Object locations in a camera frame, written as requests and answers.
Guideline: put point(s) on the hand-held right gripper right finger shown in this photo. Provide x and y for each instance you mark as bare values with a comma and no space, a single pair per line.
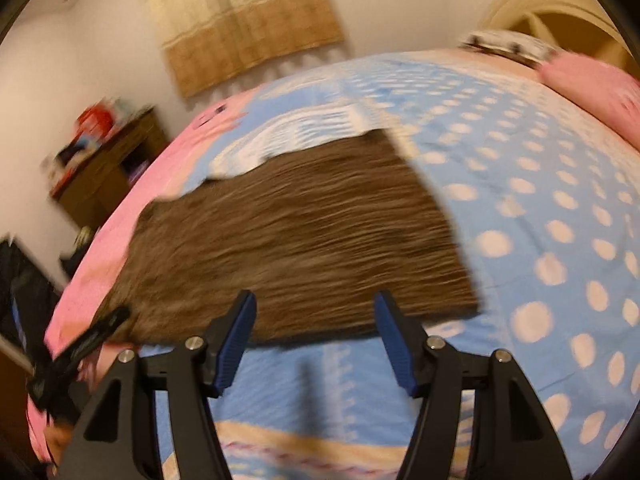
397,350

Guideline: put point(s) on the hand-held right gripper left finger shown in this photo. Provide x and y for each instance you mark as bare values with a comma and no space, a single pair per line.
232,350

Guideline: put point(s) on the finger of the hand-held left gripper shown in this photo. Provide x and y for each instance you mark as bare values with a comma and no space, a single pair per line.
95,335

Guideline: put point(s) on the brown knit sweater sun print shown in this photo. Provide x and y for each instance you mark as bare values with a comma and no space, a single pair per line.
300,240

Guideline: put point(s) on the dark wooden desk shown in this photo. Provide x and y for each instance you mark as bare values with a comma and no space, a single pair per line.
107,170

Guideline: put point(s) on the bed with pink-blue sheet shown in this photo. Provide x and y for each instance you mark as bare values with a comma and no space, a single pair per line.
540,200

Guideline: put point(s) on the red gift box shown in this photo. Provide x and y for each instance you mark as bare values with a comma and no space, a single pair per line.
94,122

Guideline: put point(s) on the brown spotted white pillow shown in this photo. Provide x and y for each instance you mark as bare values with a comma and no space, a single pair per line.
505,42

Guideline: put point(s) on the pink pillow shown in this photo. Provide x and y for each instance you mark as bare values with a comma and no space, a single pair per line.
595,90

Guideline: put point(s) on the wide beige patterned window curtain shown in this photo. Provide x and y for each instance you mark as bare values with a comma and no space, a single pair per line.
240,20

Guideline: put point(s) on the cream wooden headboard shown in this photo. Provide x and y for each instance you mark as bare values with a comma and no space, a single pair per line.
555,10

